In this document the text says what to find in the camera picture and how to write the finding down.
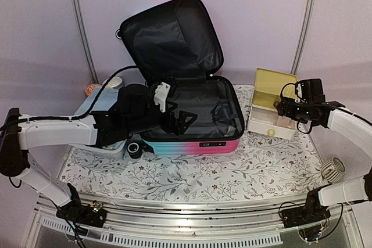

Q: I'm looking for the white perforated plastic basket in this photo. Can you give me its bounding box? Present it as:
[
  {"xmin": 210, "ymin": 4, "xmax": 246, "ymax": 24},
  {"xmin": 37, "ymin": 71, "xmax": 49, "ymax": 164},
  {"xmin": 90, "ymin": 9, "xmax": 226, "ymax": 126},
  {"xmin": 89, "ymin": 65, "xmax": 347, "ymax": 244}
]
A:
[{"xmin": 92, "ymin": 141, "xmax": 126, "ymax": 158}]

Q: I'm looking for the wall aluminium post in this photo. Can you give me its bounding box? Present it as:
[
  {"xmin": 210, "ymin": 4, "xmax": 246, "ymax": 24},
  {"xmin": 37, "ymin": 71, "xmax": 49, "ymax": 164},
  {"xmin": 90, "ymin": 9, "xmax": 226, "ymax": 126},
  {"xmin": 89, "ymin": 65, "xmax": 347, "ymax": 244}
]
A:
[
  {"xmin": 71, "ymin": 0, "xmax": 99, "ymax": 83},
  {"xmin": 291, "ymin": 0, "xmax": 315, "ymax": 75}
]

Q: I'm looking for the yellow top drawer box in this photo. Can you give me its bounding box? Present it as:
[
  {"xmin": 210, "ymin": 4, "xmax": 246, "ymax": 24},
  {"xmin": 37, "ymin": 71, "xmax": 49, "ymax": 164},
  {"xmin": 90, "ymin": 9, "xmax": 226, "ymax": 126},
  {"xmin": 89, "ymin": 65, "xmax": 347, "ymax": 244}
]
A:
[{"xmin": 246, "ymin": 68, "xmax": 298, "ymax": 140}]

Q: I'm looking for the pale blue denim garment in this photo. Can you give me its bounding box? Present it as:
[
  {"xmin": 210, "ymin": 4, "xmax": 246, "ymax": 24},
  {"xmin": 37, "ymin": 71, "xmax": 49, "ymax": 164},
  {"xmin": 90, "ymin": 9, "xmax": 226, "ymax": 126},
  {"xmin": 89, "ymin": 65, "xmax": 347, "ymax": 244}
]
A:
[{"xmin": 75, "ymin": 85, "xmax": 123, "ymax": 150}]

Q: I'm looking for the orange patterned small dish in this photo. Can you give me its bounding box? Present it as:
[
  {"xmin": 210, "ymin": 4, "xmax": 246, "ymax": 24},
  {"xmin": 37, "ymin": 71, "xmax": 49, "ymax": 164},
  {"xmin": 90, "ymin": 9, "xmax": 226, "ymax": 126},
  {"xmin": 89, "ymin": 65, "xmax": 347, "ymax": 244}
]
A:
[{"xmin": 84, "ymin": 84, "xmax": 102, "ymax": 96}]

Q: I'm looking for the floral patterned table mat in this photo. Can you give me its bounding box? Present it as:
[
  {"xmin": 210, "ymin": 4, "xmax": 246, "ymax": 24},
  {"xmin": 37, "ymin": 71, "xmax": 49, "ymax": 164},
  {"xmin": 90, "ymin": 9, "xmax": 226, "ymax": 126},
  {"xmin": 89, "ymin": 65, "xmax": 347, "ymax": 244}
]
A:
[{"xmin": 56, "ymin": 84, "xmax": 328, "ymax": 202}]

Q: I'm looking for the aluminium front rail frame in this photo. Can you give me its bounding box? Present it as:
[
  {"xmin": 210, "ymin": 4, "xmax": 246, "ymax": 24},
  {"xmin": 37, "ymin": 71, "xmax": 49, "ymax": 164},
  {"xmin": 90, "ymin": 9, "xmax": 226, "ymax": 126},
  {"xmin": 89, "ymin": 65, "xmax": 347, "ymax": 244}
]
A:
[{"xmin": 24, "ymin": 191, "xmax": 361, "ymax": 248}]

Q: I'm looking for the right wall aluminium post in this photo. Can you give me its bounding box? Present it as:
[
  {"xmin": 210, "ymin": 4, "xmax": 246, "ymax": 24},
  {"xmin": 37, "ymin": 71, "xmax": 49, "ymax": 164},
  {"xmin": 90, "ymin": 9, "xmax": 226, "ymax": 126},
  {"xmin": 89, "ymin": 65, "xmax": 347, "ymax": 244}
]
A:
[{"xmin": 291, "ymin": 0, "xmax": 315, "ymax": 75}]

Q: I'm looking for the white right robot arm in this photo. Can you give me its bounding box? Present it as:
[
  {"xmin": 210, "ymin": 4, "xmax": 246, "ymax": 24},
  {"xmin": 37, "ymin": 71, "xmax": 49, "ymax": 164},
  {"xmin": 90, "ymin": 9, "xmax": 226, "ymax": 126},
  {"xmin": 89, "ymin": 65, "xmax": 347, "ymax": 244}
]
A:
[{"xmin": 274, "ymin": 78, "xmax": 371, "ymax": 228}]

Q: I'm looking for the pink and teal kids suitcase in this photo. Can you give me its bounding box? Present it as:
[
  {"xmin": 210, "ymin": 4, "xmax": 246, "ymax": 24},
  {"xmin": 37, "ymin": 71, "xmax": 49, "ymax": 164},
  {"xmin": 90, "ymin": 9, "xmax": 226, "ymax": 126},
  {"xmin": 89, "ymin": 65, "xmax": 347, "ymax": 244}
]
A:
[{"xmin": 117, "ymin": 0, "xmax": 245, "ymax": 155}]

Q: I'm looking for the left wall aluminium post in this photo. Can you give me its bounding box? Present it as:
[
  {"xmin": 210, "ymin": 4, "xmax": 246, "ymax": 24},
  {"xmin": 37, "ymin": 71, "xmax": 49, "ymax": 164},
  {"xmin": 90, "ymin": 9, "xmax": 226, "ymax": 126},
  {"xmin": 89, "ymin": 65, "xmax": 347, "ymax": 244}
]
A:
[{"xmin": 71, "ymin": 0, "xmax": 99, "ymax": 83}]

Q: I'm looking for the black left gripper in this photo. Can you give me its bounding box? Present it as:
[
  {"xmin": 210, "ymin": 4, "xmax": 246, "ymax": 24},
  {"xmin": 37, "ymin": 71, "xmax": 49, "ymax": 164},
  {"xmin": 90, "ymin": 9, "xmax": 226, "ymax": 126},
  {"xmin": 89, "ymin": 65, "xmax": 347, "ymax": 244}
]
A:
[{"xmin": 126, "ymin": 100, "xmax": 198, "ymax": 135}]

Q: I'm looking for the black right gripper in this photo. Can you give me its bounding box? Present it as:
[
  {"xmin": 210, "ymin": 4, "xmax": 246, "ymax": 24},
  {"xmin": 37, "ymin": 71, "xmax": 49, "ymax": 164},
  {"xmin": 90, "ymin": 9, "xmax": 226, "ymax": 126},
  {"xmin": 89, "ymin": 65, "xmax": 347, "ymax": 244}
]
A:
[{"xmin": 278, "ymin": 96, "xmax": 312, "ymax": 124}]

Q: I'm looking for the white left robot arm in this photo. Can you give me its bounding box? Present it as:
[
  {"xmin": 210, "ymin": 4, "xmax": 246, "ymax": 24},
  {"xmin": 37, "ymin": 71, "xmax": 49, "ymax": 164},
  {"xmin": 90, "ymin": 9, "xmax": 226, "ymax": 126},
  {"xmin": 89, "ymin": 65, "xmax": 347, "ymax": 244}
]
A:
[{"xmin": 1, "ymin": 81, "xmax": 198, "ymax": 228}]

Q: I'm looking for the white ceramic bowl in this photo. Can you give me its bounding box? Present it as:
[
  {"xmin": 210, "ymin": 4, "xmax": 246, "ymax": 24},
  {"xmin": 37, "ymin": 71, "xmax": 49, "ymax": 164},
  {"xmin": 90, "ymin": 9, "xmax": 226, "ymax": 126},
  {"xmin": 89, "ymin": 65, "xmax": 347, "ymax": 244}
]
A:
[{"xmin": 102, "ymin": 76, "xmax": 124, "ymax": 89}]

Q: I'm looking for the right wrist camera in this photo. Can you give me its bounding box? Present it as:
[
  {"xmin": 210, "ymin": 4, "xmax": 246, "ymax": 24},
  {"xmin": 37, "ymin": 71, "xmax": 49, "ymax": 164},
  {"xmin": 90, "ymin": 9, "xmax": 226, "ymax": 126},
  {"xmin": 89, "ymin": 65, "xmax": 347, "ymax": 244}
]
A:
[{"xmin": 295, "ymin": 80, "xmax": 312, "ymax": 103}]

